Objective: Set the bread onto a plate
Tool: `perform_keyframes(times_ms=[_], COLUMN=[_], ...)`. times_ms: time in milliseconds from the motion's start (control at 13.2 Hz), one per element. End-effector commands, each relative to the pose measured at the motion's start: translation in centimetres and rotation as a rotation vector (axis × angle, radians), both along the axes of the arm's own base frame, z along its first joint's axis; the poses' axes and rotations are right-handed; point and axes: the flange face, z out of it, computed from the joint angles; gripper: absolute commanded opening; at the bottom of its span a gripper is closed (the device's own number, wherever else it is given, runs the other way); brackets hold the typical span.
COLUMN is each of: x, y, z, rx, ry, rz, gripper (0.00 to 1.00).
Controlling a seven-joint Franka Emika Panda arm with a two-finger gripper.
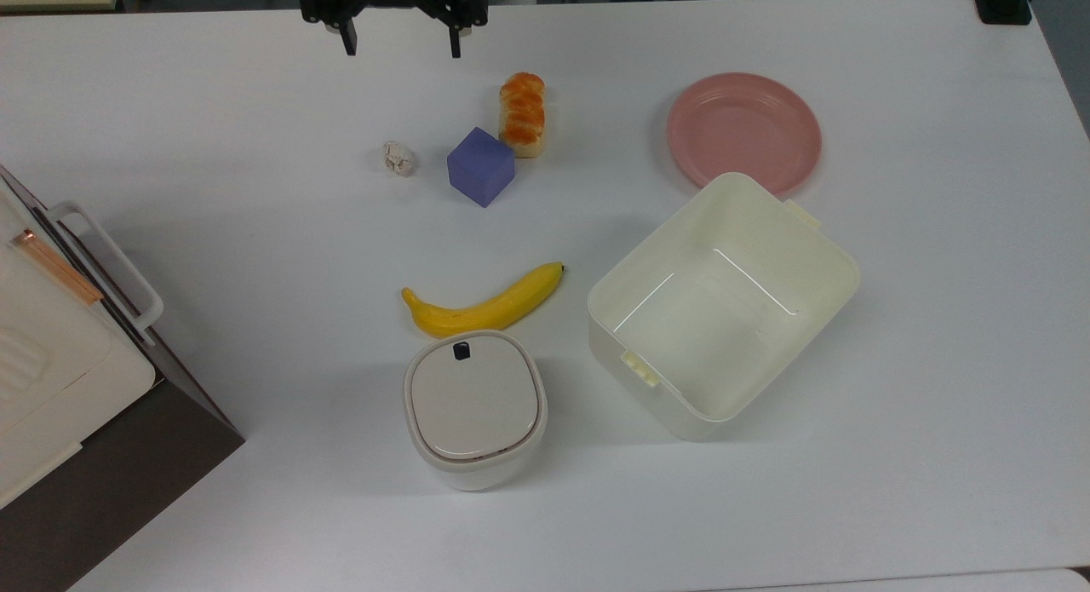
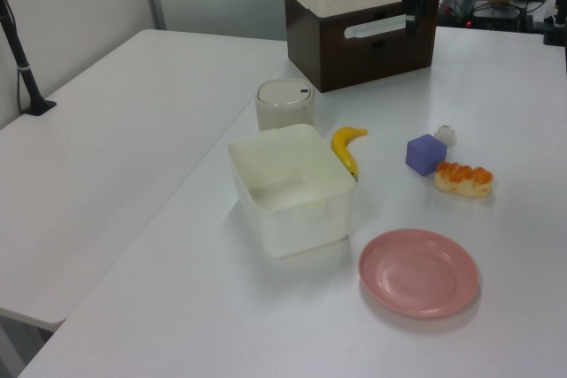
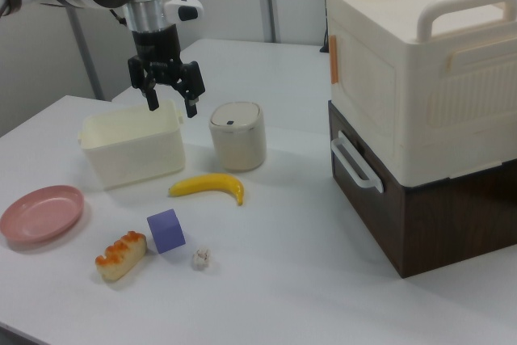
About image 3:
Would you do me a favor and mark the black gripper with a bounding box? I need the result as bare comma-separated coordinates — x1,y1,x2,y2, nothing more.
128,24,206,119

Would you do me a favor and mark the bread with orange glaze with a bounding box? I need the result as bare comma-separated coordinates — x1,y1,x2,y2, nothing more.
95,231,148,282

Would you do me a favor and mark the pink plate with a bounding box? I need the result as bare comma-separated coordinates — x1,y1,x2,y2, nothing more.
0,185,86,246

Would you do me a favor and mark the cream open plastic bin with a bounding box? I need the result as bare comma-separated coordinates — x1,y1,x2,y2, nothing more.
77,99,187,191

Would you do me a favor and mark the small beige lidded trash can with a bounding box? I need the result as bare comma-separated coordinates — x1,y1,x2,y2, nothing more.
208,100,267,172

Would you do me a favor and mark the yellow banana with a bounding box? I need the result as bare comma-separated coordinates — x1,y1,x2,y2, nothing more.
168,173,246,207

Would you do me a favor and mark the purple cube block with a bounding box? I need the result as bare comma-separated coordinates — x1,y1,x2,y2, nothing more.
146,208,187,256

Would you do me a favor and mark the crumpled white paper ball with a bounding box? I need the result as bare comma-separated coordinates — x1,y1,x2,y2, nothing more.
191,246,214,271

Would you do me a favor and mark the orange latch strip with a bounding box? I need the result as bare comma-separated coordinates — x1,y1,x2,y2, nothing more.
329,36,340,85

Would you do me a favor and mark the white toaster oven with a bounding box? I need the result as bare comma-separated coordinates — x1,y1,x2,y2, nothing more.
327,100,517,280

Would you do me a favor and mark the black stand with cable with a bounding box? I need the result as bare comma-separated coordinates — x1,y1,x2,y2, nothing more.
320,0,333,54

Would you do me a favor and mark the white drawer handle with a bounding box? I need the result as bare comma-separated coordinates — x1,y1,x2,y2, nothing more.
330,130,385,193

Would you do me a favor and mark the cream storage box with handles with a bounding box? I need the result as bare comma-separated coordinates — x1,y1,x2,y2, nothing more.
325,0,517,185

